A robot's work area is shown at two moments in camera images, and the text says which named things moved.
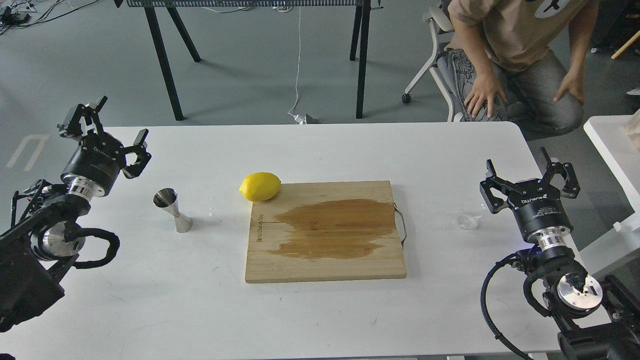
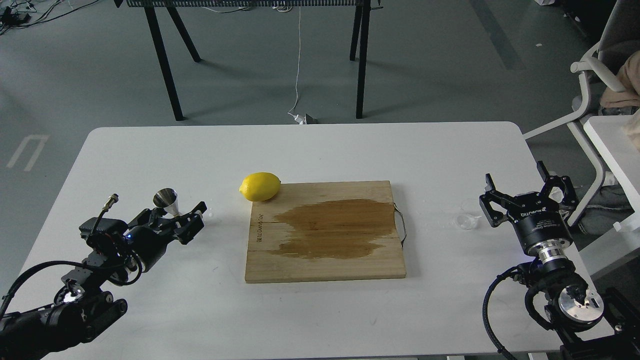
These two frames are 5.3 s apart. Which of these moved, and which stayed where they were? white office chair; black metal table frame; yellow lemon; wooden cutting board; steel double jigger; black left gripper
Moved: black left gripper; white office chair
Stayed: wooden cutting board; yellow lemon; black metal table frame; steel double jigger
